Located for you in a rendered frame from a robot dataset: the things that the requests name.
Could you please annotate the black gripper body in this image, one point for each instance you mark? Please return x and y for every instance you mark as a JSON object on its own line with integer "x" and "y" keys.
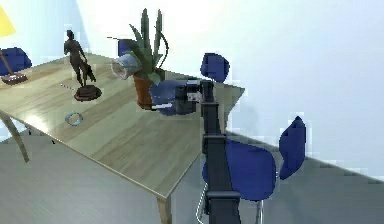
{"x": 182, "y": 106}

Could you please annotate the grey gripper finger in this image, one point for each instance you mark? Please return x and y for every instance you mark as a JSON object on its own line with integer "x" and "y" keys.
{"x": 162, "y": 106}

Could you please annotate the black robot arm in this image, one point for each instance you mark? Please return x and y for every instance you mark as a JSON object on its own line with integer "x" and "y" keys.
{"x": 216, "y": 156}

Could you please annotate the blue bowl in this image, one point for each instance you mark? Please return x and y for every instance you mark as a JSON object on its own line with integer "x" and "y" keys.
{"x": 162, "y": 93}

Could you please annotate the wooden dining table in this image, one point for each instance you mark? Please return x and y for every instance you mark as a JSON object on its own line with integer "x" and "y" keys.
{"x": 133, "y": 143}

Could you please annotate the blue chair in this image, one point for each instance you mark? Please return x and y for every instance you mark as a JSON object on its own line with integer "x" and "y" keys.
{"x": 124, "y": 46}
{"x": 215, "y": 67}
{"x": 251, "y": 168}
{"x": 18, "y": 60}

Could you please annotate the green plant in brown pot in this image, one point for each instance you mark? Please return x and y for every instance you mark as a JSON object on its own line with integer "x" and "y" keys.
{"x": 145, "y": 56}

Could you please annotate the pale blue grey cup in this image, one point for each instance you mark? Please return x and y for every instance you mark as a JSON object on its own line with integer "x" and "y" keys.
{"x": 126, "y": 66}

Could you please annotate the dark brown figure statue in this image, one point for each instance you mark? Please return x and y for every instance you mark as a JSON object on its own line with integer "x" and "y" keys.
{"x": 78, "y": 63}

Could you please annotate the white and red pencil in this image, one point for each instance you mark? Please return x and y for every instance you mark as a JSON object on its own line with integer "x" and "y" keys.
{"x": 68, "y": 87}

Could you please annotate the yellow shade table lamp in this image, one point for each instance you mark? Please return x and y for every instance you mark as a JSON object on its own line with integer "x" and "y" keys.
{"x": 13, "y": 78}

